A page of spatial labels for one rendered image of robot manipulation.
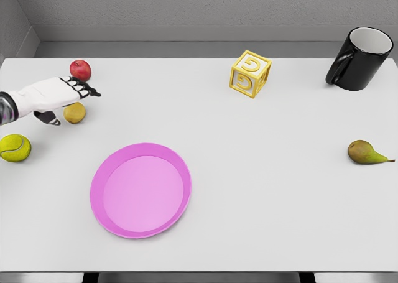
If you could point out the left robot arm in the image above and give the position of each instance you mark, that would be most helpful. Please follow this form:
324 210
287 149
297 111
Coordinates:
15 104

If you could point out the green-brown pear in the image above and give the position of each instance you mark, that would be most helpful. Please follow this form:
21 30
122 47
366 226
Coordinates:
365 152

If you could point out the red apple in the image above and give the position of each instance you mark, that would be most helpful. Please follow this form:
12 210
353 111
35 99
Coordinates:
80 69

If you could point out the black mug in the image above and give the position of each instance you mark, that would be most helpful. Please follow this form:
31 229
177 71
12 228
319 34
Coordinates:
356 62

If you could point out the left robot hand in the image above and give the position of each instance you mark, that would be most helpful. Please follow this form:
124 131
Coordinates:
53 91

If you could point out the pink plate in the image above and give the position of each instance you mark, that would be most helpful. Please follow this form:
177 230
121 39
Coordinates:
141 191

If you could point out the yellow-green tennis ball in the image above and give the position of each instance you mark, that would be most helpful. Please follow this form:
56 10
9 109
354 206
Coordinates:
14 148

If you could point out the yellow letter block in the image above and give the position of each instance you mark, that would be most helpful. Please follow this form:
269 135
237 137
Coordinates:
250 74

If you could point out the yellow lemon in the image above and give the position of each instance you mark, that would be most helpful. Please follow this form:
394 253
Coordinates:
76 113

